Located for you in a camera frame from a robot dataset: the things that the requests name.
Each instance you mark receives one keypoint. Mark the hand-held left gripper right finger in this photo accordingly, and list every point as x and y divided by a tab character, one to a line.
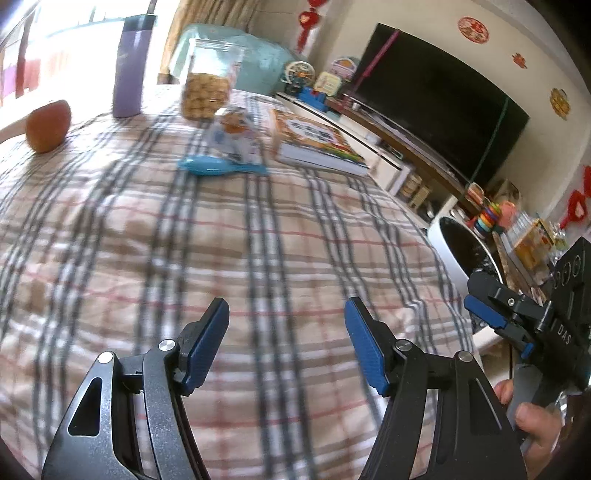
367	350

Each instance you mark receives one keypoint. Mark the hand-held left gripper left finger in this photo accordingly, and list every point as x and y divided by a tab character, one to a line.
207	344

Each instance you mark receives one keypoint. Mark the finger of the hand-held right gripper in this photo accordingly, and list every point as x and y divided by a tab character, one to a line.
511	331
482	310

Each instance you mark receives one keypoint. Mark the white trash bin black liner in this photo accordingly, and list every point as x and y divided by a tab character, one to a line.
445	240

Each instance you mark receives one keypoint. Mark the person's right hand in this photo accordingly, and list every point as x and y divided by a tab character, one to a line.
542	429

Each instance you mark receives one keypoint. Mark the yellow picture book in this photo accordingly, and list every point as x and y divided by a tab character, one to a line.
531	244

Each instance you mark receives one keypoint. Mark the pink toy board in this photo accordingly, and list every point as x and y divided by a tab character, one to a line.
508	213

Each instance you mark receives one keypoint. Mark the plaid tablecloth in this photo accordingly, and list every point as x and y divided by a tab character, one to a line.
231	240

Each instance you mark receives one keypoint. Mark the stack of yellow containers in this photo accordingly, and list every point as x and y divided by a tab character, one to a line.
411	187

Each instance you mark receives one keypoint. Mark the white television cabinet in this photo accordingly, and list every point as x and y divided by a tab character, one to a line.
392	173

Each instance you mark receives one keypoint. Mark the green thin stick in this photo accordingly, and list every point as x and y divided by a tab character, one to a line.
491	138

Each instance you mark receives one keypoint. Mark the blue plastic spoon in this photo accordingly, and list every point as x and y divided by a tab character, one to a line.
217	166

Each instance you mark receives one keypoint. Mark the white blue snack packet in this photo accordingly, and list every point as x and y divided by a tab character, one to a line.
233	138

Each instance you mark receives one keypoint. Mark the black flat television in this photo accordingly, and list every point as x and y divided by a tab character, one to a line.
438	106

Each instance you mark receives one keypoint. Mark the colourful thick book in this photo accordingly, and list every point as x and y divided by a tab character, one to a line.
318	141

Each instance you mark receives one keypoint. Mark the clear jar of cookies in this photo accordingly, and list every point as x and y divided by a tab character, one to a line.
207	87

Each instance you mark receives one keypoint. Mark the blue toy vehicle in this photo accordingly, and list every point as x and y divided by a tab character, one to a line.
314	97

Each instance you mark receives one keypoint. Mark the orange red fruit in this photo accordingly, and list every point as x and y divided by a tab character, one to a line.
46	127

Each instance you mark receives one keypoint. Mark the pink thin stick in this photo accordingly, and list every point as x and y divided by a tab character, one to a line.
374	62

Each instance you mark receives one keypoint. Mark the green toy box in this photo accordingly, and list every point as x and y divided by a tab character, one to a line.
327	83

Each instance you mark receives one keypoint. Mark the pastel arched toy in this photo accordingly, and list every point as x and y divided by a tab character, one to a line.
346	65

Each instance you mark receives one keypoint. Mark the ferris wheel toy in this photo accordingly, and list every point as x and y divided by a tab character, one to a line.
298	71

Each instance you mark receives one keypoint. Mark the teal covered armchair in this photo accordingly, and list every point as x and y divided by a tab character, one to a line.
263	60

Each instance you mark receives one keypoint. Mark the purple tumbler bottle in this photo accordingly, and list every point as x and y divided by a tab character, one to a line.
128	64

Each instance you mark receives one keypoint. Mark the beige patterned curtain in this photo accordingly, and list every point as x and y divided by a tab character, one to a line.
175	32

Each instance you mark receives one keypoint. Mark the red wall ornament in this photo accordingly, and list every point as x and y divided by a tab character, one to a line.
579	203

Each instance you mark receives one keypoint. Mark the gold red wall sticker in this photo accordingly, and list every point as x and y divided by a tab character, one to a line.
559	102

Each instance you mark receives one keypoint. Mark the small red wall sticker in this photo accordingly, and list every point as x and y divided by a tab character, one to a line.
519	60

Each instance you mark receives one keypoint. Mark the round red wall sticker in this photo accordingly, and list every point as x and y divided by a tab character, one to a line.
473	30

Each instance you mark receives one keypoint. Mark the balcony window with frame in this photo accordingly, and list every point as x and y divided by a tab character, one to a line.
55	41

